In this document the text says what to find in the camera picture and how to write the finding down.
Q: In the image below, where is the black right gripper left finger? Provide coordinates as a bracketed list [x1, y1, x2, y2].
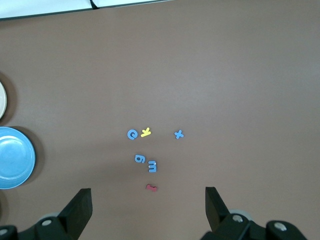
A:
[0, 187, 94, 240]

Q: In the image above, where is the white table edge board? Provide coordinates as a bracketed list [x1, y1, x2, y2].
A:
[0, 0, 93, 20]
[91, 0, 173, 10]

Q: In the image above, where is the blue plate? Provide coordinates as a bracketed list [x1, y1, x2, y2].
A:
[0, 126, 37, 190]

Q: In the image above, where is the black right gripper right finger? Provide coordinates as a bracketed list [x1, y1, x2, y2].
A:
[199, 186, 308, 240]

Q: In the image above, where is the beige plate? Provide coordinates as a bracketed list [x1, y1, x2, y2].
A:
[0, 81, 8, 120]

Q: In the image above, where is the blue foam letter e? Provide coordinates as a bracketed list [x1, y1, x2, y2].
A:
[126, 128, 139, 141]

